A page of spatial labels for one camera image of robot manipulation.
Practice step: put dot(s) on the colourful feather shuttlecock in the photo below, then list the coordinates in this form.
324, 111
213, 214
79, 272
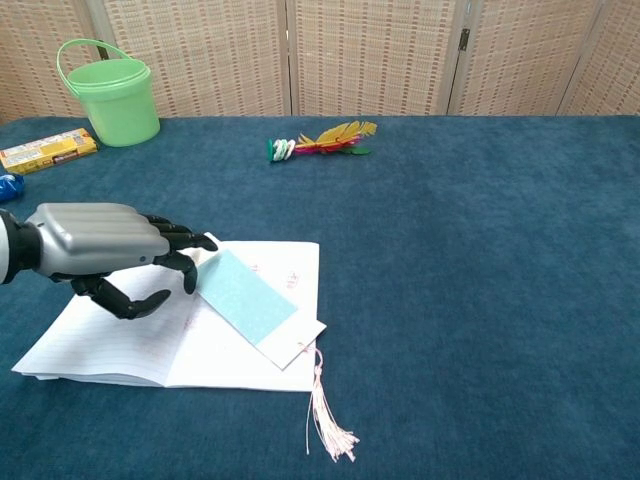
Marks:
280, 150

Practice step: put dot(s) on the light blue tasselled bookmark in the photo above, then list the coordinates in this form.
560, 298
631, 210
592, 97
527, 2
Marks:
245, 300

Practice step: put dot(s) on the yellow biscuit box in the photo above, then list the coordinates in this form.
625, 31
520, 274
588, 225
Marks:
50, 150

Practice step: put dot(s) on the woven folding screen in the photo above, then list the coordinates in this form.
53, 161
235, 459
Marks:
375, 60

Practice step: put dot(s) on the white lined notebook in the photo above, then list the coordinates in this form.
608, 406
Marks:
100, 345

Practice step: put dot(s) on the blue cookie packet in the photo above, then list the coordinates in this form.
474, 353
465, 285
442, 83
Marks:
10, 187

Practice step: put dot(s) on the green plastic bucket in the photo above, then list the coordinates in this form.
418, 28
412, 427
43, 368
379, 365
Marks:
120, 115

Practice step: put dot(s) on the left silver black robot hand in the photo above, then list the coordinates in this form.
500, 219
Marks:
95, 235

